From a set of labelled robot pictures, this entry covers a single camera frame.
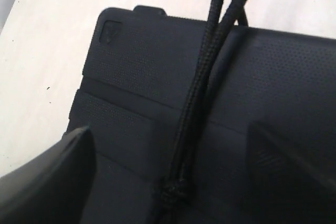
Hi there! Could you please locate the black plastic case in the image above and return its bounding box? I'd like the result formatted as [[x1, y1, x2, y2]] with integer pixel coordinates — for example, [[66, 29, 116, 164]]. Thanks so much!
[[68, 6, 335, 223]]

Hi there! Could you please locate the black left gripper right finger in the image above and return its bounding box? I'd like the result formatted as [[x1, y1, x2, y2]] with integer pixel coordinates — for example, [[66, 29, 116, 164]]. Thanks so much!
[[246, 122, 335, 223]]

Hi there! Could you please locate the black cord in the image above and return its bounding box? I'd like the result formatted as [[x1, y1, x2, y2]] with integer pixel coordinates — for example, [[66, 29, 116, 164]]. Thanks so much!
[[151, 0, 257, 224]]

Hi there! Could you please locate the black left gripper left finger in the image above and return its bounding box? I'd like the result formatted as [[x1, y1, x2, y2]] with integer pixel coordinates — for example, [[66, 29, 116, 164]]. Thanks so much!
[[1, 127, 97, 223]]

